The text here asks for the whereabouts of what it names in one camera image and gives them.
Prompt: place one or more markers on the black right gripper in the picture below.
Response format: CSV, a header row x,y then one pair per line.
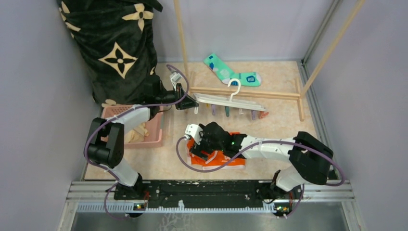
x,y
197,148

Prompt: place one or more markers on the white multi-clip hanger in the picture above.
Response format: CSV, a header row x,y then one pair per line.
x,y
229,101

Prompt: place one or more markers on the wooden drying rack frame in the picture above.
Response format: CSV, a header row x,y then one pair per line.
x,y
288,42

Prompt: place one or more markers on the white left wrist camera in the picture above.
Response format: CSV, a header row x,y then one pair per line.
x,y
175,78

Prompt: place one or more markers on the green blue patterned sock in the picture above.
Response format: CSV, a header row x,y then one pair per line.
x,y
225,74

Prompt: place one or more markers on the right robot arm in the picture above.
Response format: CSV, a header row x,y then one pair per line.
x,y
309,159

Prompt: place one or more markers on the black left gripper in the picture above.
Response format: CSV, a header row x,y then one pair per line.
x,y
182,100

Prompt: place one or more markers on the orange underwear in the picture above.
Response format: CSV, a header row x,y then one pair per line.
x,y
214,160

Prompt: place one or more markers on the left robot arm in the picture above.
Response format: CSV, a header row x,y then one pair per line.
x,y
104,147

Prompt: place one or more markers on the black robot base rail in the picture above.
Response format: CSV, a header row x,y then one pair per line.
x,y
198,194

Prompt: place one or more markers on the teal clothes peg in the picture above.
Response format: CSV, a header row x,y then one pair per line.
x,y
227,111

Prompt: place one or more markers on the black floral blanket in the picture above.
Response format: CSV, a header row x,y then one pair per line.
x,y
115,39

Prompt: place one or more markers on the pink plastic basket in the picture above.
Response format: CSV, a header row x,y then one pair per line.
x,y
154,127

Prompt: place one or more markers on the beige cloth in basket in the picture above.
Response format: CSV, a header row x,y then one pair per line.
x,y
137,134

